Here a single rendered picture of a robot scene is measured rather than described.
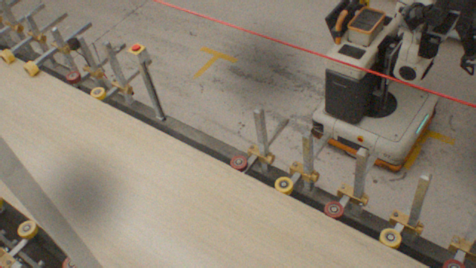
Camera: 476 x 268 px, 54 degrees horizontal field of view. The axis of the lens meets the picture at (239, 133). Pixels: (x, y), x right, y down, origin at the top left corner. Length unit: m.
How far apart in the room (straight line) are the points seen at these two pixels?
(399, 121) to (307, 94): 0.87
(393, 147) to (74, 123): 1.90
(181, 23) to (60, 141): 2.43
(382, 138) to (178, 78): 1.86
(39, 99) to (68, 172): 0.63
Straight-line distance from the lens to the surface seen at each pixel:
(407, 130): 3.19
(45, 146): 2.66
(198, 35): 4.54
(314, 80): 3.89
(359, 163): 1.95
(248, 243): 1.99
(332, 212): 2.04
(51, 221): 1.28
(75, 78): 2.97
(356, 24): 2.94
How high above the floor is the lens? 2.65
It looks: 48 degrees down
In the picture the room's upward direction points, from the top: 11 degrees counter-clockwise
